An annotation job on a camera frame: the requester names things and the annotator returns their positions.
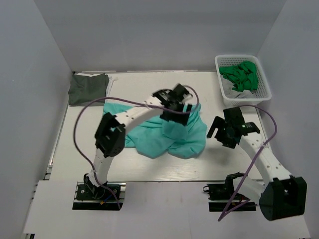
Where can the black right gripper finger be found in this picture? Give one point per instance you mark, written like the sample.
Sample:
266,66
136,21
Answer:
217,123
226,141

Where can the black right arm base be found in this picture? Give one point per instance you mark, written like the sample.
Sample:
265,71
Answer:
218,198

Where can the teal t-shirt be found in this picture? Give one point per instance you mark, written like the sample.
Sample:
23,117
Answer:
155,137

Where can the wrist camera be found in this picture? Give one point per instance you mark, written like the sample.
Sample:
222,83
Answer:
233,116
180,92

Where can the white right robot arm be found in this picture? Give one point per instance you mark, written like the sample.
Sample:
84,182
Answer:
280,196

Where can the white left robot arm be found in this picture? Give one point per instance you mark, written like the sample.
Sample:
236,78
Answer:
112,129

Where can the crumpled grey t-shirt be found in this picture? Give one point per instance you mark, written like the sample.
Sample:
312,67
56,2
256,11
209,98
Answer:
233,94

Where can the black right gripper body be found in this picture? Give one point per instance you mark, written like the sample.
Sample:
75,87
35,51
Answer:
225,132

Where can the folded dark olive t-shirt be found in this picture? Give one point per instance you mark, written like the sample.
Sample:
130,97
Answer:
86,89

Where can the crumpled green t-shirt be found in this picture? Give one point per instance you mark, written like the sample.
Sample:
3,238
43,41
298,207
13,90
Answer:
242,76

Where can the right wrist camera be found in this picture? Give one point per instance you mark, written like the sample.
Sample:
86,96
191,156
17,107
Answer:
233,116

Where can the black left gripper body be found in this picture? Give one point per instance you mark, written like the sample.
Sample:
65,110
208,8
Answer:
175,116

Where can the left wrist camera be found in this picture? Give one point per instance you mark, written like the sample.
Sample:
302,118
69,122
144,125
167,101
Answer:
180,92

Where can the white plastic basket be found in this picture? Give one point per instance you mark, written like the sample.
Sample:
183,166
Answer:
263,92

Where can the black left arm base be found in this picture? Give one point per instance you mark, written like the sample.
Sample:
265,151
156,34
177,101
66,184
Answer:
103,201

